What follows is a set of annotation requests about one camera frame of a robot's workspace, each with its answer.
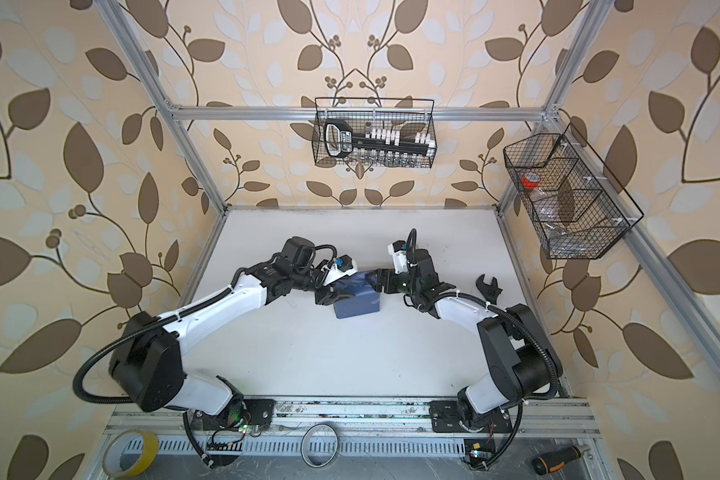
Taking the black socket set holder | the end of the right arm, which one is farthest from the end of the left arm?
the black socket set holder

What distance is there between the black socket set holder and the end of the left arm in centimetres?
32

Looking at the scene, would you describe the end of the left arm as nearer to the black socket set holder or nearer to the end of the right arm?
the end of the right arm

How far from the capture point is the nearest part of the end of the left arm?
0.62 m

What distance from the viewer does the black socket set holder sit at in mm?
836
